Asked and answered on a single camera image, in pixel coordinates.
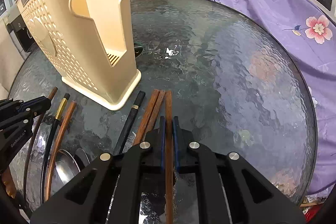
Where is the black chopstick gold band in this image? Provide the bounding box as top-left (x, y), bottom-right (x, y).
top-left (113, 91), bottom-right (146, 156)

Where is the purple floral cloth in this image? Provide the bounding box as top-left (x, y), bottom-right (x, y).
top-left (205, 0), bottom-right (336, 196)

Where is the black chopstick gold tip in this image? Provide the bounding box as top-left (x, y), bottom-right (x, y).
top-left (40, 93), bottom-right (70, 205)

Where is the water dispenser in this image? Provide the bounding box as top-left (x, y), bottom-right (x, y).
top-left (1, 0), bottom-right (35, 59)

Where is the large steel spoon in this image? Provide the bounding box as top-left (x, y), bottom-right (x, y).
top-left (51, 149), bottom-right (80, 194)

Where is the dark brown thin chopstick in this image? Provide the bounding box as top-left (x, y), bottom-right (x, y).
top-left (23, 86), bottom-right (59, 201)

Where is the light brown wooden chopstick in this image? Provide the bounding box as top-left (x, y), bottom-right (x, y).
top-left (44, 101), bottom-right (77, 201)

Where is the cream plastic utensil holder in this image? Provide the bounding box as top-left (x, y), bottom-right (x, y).
top-left (16, 0), bottom-right (141, 110)

